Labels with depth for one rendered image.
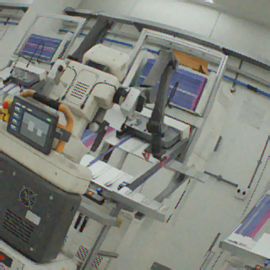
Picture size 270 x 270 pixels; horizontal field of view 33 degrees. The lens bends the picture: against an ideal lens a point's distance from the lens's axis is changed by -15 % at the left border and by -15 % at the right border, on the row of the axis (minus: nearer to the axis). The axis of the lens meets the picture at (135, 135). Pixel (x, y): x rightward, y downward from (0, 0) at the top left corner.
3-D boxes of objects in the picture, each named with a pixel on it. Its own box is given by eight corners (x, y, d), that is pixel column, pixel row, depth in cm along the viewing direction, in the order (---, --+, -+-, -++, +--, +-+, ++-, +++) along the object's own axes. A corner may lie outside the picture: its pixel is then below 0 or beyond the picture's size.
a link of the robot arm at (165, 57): (159, 44, 280) (175, 45, 276) (163, 61, 289) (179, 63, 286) (128, 93, 253) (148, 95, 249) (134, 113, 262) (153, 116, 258)
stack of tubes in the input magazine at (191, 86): (191, 110, 334) (206, 76, 335) (131, 88, 362) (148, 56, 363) (198, 116, 344) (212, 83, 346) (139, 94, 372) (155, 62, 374)
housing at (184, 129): (182, 149, 337) (182, 131, 329) (124, 124, 364) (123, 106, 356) (189, 143, 342) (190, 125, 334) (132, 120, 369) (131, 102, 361)
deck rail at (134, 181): (116, 202, 293) (115, 194, 290) (113, 200, 294) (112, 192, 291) (188, 146, 338) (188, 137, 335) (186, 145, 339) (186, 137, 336)
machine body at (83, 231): (97, 283, 312) (134, 216, 315) (33, 240, 350) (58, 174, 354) (139, 285, 366) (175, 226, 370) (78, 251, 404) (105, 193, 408)
